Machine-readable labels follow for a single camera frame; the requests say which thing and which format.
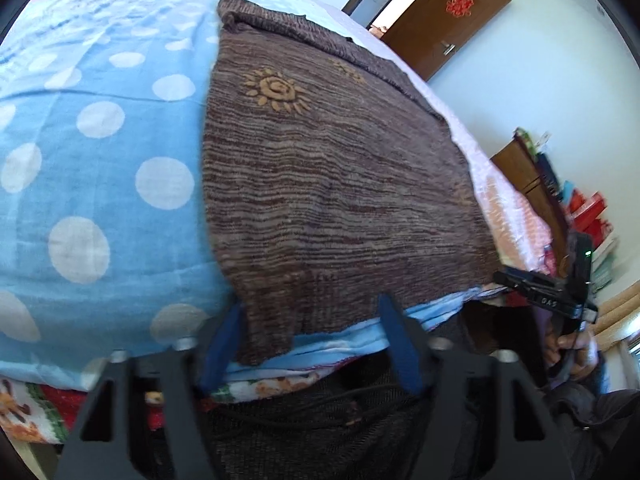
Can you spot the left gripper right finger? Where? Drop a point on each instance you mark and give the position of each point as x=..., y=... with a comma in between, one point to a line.
x=483, y=416

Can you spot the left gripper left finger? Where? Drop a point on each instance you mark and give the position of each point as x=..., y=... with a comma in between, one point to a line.
x=143, y=417

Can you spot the brown knit sweater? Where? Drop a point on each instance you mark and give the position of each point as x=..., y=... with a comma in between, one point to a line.
x=328, y=179

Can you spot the person's dark clothing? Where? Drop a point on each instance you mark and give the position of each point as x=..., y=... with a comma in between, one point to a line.
x=359, y=424

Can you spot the person's right hand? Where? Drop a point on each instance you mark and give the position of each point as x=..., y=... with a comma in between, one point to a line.
x=584, y=345

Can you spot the red patterned blanket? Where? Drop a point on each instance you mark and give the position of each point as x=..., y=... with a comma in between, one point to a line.
x=41, y=414

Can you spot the red gift bag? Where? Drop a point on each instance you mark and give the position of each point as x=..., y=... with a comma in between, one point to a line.
x=586, y=215

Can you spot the brown wooden desk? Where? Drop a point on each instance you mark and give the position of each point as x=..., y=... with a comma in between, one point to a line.
x=518, y=166

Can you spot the blue pink polka-dot bedsheet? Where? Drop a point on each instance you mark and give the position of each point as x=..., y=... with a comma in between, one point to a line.
x=102, y=226

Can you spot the brown wooden door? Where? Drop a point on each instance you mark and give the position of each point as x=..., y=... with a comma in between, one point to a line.
x=418, y=34

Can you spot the red double-happiness decoration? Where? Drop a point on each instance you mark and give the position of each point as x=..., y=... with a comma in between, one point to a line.
x=459, y=8

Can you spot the silver door handle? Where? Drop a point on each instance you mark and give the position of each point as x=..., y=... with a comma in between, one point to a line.
x=447, y=48

